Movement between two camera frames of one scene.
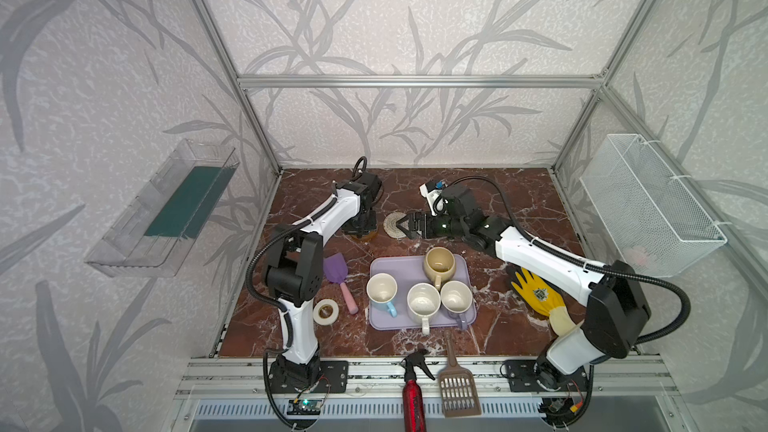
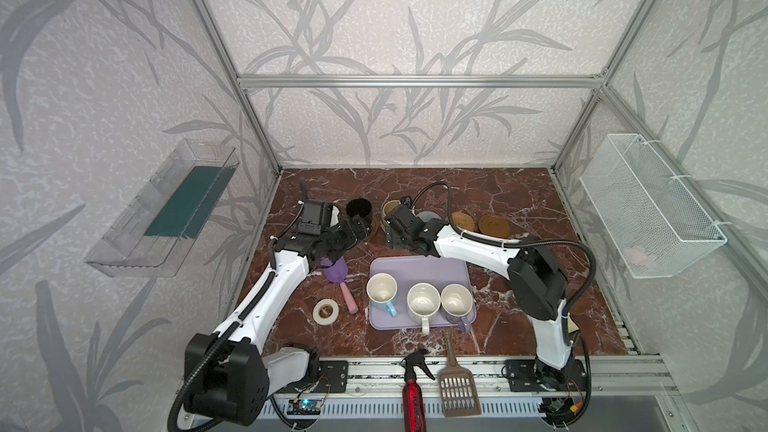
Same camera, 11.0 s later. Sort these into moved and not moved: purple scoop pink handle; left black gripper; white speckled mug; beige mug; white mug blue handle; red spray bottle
Moved: beige mug; left black gripper
Not moved: purple scoop pink handle; red spray bottle; white speckled mug; white mug blue handle
